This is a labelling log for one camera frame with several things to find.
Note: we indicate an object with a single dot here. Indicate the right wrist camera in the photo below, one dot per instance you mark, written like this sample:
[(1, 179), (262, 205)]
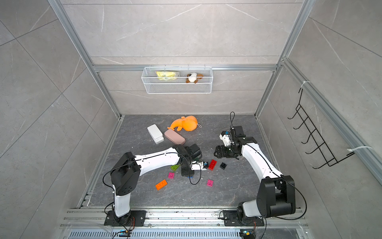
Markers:
[(226, 138)]

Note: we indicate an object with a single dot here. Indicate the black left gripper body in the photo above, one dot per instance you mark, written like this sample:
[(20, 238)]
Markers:
[(187, 172)]

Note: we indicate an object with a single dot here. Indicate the orange lego brick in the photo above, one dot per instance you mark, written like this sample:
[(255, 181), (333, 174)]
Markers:
[(161, 184)]

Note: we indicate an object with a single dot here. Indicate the white wire wall basket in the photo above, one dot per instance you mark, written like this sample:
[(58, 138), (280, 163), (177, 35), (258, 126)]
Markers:
[(179, 86)]

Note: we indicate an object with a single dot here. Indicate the magenta lego brick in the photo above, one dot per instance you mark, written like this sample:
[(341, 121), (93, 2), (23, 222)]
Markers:
[(171, 175), (210, 183)]

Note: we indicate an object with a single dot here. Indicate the pink rectangular case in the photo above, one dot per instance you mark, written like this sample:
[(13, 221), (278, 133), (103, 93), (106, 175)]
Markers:
[(174, 137)]

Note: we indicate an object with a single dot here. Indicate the white rectangular box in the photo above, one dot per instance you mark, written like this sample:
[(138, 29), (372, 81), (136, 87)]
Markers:
[(155, 133)]

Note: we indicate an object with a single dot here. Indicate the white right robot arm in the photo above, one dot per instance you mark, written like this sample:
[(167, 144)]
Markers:
[(276, 195)]

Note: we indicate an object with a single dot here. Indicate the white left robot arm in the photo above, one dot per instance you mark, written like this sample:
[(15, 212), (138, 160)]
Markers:
[(128, 171)]

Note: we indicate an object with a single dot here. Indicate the yellow packet in basket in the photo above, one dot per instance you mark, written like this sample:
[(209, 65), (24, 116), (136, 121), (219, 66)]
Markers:
[(167, 75)]

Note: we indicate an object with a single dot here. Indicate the light green lego brick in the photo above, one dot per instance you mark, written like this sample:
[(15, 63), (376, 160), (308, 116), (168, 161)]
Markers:
[(174, 167)]

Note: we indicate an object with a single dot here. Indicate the orange plush whale toy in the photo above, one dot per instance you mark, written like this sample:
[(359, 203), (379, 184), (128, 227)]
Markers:
[(189, 123)]

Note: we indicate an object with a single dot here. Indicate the small black lego cube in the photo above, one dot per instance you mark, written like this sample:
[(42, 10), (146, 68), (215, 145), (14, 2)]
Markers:
[(223, 166)]

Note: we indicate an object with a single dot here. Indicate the red lego brick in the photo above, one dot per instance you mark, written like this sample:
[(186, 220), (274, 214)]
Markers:
[(212, 165)]

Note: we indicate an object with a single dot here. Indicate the magenta lego brick left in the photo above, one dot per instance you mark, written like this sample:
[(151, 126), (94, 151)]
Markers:
[(171, 175)]

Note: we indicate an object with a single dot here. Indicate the magenta lego brick right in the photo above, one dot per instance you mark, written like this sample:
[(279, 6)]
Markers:
[(210, 183)]

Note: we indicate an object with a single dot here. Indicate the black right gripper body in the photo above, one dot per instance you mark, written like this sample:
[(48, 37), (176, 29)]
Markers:
[(227, 151)]

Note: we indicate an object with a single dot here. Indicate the brown white plush toy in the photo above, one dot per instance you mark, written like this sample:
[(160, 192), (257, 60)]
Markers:
[(194, 78)]

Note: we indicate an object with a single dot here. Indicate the black wire hook rack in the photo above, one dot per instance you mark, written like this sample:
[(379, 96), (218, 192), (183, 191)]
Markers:
[(315, 136)]

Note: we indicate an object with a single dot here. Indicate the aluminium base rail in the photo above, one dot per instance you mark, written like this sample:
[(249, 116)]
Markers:
[(177, 223)]

